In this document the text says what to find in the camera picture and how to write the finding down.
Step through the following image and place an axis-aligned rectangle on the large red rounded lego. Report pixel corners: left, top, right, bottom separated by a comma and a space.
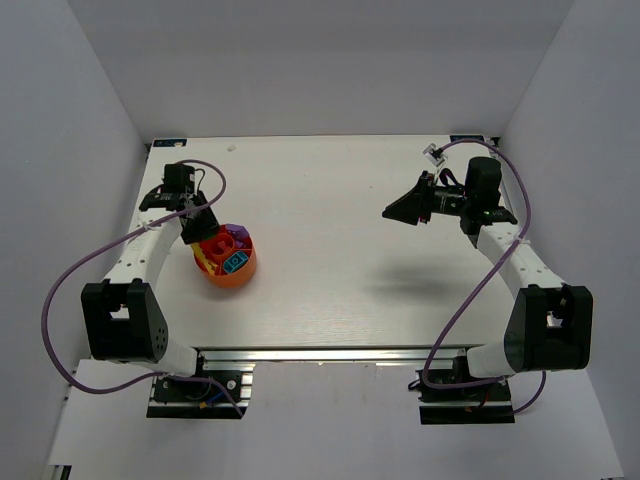
209, 234, 236, 261

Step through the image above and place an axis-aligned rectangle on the long yellow lego plate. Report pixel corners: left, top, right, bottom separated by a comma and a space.
191, 243, 219, 276

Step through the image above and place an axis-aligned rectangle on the purple lego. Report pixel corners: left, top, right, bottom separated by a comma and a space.
226, 223, 250, 245

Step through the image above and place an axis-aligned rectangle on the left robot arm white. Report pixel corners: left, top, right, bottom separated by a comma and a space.
81, 160, 220, 377

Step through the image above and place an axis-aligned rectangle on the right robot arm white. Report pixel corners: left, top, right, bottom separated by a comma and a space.
382, 157, 593, 385

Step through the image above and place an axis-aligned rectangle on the orange round divided container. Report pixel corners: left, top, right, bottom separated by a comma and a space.
191, 223, 257, 289

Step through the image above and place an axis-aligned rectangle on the right blue table label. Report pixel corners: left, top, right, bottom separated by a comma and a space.
449, 134, 485, 142

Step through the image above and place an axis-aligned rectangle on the blue table label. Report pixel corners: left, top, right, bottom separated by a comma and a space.
152, 138, 187, 148
449, 134, 485, 142

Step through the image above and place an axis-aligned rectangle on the left blue table label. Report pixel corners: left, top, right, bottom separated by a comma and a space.
152, 138, 187, 148

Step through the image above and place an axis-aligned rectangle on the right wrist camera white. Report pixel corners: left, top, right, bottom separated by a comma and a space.
423, 143, 447, 176

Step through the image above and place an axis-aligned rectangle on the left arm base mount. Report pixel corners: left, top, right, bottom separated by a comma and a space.
146, 350, 255, 420

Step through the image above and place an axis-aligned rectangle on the table front metal rail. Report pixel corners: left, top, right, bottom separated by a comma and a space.
194, 343, 501, 366

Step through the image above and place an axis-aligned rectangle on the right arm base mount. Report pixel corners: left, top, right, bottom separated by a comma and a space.
407, 348, 515, 426

